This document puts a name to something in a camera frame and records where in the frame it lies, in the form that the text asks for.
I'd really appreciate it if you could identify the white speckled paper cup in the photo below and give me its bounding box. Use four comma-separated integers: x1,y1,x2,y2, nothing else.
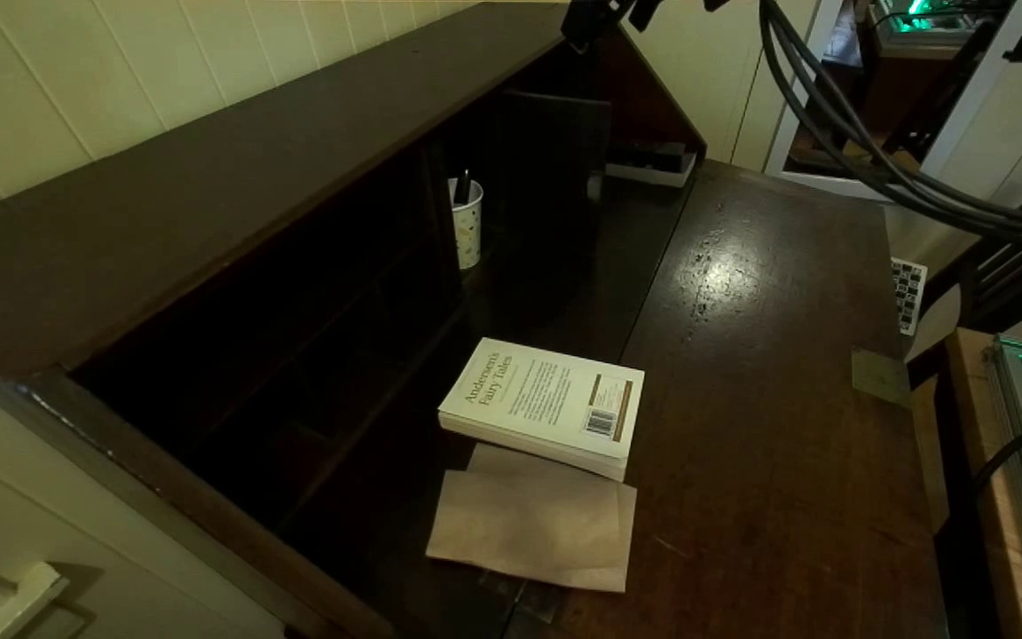
448,172,488,274

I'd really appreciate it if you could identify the dark wooden cabinet door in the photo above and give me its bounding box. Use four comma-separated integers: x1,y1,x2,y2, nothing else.
493,85,619,243

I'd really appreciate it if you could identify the light wooden side table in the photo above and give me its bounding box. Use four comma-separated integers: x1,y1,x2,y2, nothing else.
941,327,1022,639

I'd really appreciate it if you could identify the black box with white edge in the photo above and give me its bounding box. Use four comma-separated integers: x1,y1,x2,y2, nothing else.
601,137,706,190

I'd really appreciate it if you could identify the brown wooden background cabinet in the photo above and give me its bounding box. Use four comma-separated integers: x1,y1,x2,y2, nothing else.
787,44,928,188

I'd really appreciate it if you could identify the white paperback book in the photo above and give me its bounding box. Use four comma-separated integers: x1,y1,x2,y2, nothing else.
436,334,649,483

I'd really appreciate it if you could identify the dark wooden desk hutch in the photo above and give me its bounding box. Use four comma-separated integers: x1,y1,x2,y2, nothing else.
0,0,718,639

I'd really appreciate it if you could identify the white drawer handle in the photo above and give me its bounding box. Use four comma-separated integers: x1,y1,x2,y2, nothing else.
0,558,70,639

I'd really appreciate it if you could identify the white perforated panel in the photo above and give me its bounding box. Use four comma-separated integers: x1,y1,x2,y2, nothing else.
888,250,934,339

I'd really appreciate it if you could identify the brass metal plate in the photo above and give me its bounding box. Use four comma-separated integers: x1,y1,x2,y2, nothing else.
849,346,914,408

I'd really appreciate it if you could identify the black metal stand frame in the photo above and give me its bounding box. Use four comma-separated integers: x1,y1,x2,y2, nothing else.
923,162,1022,338

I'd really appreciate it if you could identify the brown paper envelope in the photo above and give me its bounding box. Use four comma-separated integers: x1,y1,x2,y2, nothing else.
423,438,642,597

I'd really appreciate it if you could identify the white drawer cabinet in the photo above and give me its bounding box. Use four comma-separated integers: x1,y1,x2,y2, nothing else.
0,365,290,639

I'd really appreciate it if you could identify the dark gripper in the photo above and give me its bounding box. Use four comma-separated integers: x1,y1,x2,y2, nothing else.
561,0,663,55

